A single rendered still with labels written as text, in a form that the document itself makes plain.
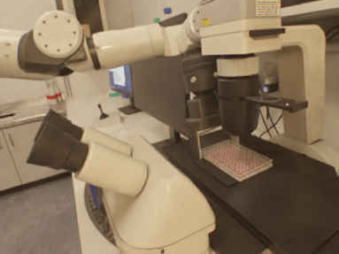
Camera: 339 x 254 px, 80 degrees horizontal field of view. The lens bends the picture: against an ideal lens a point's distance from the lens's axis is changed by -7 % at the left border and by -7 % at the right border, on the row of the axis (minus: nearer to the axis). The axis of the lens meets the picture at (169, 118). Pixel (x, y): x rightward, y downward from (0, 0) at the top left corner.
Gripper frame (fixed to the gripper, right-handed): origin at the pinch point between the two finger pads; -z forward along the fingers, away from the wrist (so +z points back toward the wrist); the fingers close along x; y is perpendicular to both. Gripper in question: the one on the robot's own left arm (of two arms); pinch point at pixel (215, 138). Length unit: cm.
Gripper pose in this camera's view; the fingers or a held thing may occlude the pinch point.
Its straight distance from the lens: 49.1
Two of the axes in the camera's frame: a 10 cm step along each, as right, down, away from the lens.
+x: 8.9, -2.3, 3.9
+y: -4.0, -0.3, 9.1
